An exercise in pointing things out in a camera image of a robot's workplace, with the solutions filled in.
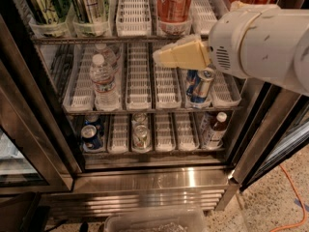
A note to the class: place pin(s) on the green silver can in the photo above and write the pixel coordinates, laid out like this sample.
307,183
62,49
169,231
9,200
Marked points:
44,11
90,11

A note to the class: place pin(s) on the clear plastic bin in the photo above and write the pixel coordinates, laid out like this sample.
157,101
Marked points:
158,220

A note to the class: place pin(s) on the stainless steel fridge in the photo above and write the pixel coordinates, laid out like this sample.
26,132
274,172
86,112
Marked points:
50,64

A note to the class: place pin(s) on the clear water bottle rear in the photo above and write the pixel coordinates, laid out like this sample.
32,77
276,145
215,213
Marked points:
108,54

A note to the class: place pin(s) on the blue red bull can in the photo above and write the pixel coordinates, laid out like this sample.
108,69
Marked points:
202,85
190,81

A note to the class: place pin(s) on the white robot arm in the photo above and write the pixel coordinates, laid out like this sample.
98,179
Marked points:
264,42

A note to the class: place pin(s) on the fridge glass door left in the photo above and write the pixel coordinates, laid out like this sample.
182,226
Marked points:
40,168

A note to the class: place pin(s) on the blue pepsi can front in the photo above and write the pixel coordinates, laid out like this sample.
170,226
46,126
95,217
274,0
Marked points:
90,137

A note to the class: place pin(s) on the white empty middle tray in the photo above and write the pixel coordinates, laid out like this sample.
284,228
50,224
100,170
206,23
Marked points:
138,84

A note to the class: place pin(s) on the clear water bottle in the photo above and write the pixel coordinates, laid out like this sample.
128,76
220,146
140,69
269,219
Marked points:
108,54
104,84

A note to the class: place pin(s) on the blue pepsi can rear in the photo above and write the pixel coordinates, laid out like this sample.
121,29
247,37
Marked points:
95,121

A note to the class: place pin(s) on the blue red bull can front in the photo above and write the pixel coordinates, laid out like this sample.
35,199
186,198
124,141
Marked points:
202,85

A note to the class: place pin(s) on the fridge glass door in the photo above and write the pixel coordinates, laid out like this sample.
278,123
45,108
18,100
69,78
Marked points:
40,168
278,127

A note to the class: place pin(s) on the fridge glass door right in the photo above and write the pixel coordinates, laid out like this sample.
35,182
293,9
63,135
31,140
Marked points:
278,127

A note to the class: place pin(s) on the blue pepsi can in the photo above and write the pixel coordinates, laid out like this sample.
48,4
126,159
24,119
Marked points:
95,121
90,137

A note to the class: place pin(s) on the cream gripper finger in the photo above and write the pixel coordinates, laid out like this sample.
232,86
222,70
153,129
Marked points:
236,5
189,53

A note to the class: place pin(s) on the blue red bull can rear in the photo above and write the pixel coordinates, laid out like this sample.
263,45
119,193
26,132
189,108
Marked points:
190,81

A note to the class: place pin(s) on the silver soda can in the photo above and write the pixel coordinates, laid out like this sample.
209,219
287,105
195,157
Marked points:
139,119
141,137

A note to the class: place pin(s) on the brown juice bottle white cap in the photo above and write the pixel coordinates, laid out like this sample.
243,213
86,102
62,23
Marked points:
215,130

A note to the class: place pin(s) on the silver soda can front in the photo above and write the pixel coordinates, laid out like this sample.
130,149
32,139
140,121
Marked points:
141,137

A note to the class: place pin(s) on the clear water bottle front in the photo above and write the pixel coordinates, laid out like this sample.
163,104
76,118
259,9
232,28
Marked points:
104,84

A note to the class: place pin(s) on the white empty top tray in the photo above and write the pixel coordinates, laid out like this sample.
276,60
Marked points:
133,18

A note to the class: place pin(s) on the white empty tray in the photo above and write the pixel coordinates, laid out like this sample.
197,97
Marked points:
133,18
138,84

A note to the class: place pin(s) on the green silver can left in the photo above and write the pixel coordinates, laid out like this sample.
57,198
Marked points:
44,11

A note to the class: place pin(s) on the silver soda can rear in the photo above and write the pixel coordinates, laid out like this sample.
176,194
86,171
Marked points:
139,119

